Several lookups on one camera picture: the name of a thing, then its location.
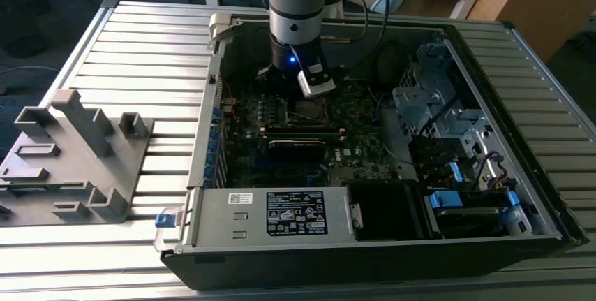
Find grey power supply unit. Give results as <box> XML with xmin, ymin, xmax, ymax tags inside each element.
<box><xmin>183</xmin><ymin>185</ymin><xmax>360</xmax><ymax>248</ymax></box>

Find black looped cable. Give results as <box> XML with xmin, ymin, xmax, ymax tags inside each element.
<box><xmin>373</xmin><ymin>41</ymin><xmax>416</xmax><ymax>84</ymax></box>

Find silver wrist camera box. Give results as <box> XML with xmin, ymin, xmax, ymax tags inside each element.
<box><xmin>296</xmin><ymin>57</ymin><xmax>339</xmax><ymax>99</ymax></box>

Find blue disk carrier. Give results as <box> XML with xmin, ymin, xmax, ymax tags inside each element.
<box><xmin>427</xmin><ymin>190</ymin><xmax>521</xmax><ymax>241</ymax></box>

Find multicolour power wires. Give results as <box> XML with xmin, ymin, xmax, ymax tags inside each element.
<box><xmin>481</xmin><ymin>150</ymin><xmax>511</xmax><ymax>192</ymax></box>

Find graphics card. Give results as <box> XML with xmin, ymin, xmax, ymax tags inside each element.
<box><xmin>267</xmin><ymin>138</ymin><xmax>328</xmax><ymax>172</ymax></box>

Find black disk bay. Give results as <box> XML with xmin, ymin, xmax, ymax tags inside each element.
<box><xmin>408</xmin><ymin>135</ymin><xmax>475</xmax><ymax>190</ymax></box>

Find grey parts rack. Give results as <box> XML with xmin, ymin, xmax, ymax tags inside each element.
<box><xmin>0</xmin><ymin>87</ymin><xmax>156</xmax><ymax>227</ymax></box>

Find metal socket cover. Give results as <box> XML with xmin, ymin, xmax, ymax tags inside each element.
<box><xmin>285</xmin><ymin>99</ymin><xmax>332</xmax><ymax>128</ymax></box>

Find chipset heatsink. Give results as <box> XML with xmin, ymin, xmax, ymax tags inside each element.
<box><xmin>327</xmin><ymin>166</ymin><xmax>357</xmax><ymax>186</ymax></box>

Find wooden cabinet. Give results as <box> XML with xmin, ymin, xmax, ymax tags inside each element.
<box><xmin>468</xmin><ymin>0</ymin><xmax>596</xmax><ymax>64</ymax></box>

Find blue case latch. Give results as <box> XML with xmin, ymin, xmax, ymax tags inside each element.
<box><xmin>156</xmin><ymin>211</ymin><xmax>181</xmax><ymax>229</ymax></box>

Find black PC case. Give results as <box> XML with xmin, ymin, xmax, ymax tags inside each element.
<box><xmin>153</xmin><ymin>13</ymin><xmax>591</xmax><ymax>291</ymax></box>

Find silver metal drive cage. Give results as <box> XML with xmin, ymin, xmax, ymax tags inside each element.
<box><xmin>391</xmin><ymin>41</ymin><xmax>497</xmax><ymax>162</ymax></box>

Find CPU socket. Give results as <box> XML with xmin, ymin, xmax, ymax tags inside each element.
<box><xmin>283</xmin><ymin>97</ymin><xmax>335</xmax><ymax>129</ymax></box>

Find black camera cable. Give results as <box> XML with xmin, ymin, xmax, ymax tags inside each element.
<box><xmin>344</xmin><ymin>0</ymin><xmax>393</xmax><ymax>80</ymax></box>

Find blue drive tab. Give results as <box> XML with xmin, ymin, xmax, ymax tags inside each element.
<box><xmin>447</xmin><ymin>161</ymin><xmax>468</xmax><ymax>184</ymax></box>

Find green motherboard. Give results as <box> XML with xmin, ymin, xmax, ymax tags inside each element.
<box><xmin>217</xmin><ymin>75</ymin><xmax>420</xmax><ymax>190</ymax></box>

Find grey case handle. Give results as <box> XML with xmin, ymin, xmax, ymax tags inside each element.
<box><xmin>207</xmin><ymin>13</ymin><xmax>233</xmax><ymax>52</ymax></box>

